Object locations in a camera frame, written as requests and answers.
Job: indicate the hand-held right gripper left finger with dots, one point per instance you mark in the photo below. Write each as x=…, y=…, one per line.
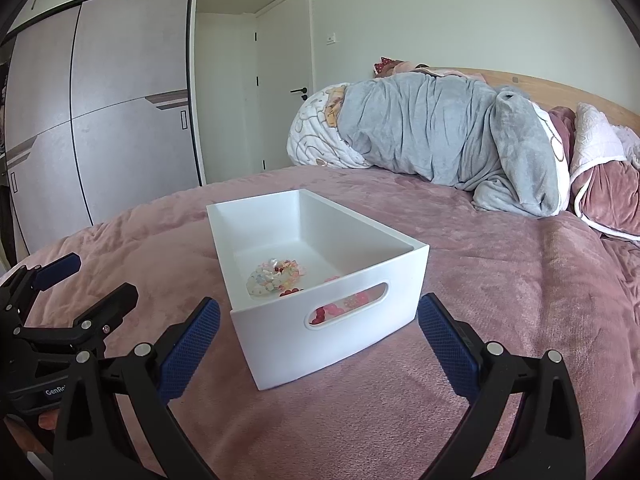
x=192, y=345

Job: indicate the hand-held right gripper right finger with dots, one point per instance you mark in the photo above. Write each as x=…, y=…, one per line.
x=447, y=345

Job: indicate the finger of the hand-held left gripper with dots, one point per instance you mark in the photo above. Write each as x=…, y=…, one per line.
x=57, y=266
x=117, y=300

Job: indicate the white storage box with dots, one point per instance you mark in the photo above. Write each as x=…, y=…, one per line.
x=280, y=350

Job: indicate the person's left hand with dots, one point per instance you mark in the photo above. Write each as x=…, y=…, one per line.
x=48, y=420

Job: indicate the pink fleece bed blanket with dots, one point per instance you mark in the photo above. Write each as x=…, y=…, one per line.
x=500, y=285

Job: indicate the grey sliding door wardrobe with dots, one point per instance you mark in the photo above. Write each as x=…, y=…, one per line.
x=110, y=125

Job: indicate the pink velvet quilt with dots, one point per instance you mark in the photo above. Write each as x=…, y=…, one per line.
x=605, y=185

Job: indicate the white printed quilt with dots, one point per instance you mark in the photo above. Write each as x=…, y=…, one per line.
x=315, y=135

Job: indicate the wooden headboard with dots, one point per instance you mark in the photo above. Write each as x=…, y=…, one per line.
x=560, y=92

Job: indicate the white room door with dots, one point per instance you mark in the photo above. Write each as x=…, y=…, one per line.
x=287, y=80

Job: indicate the red and pink cloth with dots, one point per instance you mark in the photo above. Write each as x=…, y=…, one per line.
x=392, y=66

